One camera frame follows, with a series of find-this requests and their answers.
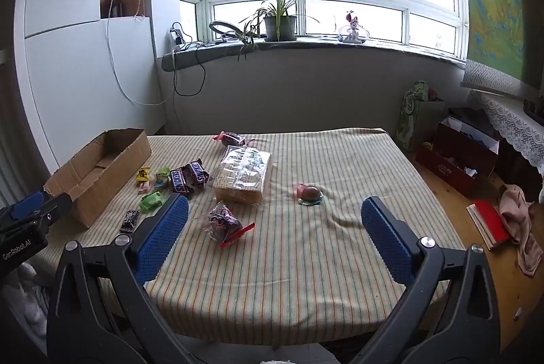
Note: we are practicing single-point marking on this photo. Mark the white power adapter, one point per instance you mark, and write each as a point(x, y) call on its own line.
point(176, 37)

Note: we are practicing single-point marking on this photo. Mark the white cabinet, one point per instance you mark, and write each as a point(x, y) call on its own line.
point(76, 71)

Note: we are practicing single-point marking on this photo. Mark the beige cloth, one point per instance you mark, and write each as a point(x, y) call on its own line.
point(518, 219)

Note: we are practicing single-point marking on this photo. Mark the red cardboard box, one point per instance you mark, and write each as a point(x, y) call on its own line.
point(450, 173)

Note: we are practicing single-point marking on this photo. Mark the round wrapped pastry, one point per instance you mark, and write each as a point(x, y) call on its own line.
point(312, 193)

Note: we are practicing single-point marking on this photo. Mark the small black packet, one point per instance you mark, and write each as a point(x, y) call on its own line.
point(129, 219)

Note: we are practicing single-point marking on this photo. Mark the striped tablecloth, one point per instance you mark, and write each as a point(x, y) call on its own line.
point(297, 262)

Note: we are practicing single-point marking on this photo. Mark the white lace cloth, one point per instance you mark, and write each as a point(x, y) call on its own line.
point(510, 122)

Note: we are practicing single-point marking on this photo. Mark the wall map poster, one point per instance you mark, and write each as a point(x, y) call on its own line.
point(493, 7)

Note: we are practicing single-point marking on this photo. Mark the brown cardboard box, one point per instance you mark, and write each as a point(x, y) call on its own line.
point(110, 185)

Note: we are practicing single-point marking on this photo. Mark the dark snack packet red seal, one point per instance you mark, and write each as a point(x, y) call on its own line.
point(221, 221)
point(231, 138)

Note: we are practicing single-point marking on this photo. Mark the grey stone windowsill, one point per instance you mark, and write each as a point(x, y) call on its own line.
point(204, 54)

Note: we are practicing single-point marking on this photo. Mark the green candy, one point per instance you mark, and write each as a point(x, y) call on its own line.
point(151, 202)
point(162, 173)

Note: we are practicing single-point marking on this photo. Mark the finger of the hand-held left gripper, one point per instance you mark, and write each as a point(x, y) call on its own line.
point(53, 211)
point(27, 203)

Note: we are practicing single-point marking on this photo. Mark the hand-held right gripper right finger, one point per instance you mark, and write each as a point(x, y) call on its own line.
point(386, 245)

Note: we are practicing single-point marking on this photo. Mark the white fluffy cloth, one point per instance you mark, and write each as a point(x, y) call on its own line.
point(29, 304)

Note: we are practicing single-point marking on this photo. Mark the green gift bag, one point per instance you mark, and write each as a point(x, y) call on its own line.
point(414, 117)

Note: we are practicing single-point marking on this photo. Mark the yellow candy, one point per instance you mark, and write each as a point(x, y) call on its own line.
point(143, 175)

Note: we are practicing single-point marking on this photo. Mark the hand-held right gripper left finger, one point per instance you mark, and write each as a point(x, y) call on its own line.
point(163, 236)

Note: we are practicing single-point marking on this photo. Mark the red book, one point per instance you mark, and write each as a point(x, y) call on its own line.
point(488, 219)

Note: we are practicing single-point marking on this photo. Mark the potted green plant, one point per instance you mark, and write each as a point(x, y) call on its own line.
point(279, 28)

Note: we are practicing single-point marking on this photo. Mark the small white figurine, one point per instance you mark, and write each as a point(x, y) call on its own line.
point(352, 30)

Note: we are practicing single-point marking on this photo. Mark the clear cracker packet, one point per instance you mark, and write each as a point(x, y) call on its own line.
point(242, 177)

